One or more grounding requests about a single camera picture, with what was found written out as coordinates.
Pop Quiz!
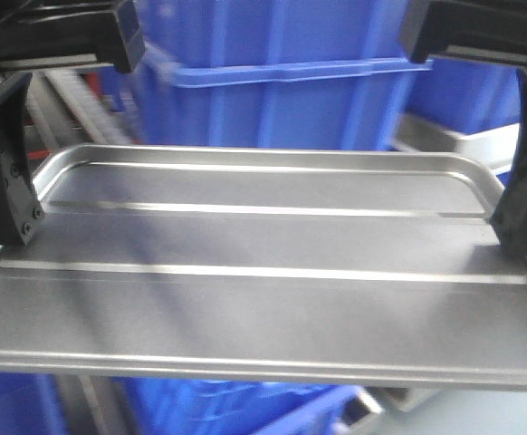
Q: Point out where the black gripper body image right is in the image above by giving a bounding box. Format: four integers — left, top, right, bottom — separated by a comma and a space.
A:
398, 1, 527, 68

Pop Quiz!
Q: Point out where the image-left gripper finger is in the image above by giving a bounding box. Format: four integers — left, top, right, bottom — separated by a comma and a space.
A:
0, 72, 44, 246

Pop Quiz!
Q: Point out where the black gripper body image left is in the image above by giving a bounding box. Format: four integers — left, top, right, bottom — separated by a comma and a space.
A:
0, 1, 145, 73

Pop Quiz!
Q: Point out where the small ribbed silver tray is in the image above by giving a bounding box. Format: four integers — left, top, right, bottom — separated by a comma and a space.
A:
0, 145, 527, 391

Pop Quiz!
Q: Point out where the blue bin lower left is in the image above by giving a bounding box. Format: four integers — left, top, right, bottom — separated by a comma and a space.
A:
0, 372, 68, 434

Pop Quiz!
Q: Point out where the blue bin on rollers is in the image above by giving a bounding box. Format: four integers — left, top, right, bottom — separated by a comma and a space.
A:
100, 1, 520, 150

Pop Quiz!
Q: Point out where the blue bin lower centre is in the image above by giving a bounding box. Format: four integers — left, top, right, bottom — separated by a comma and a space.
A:
117, 377, 384, 434

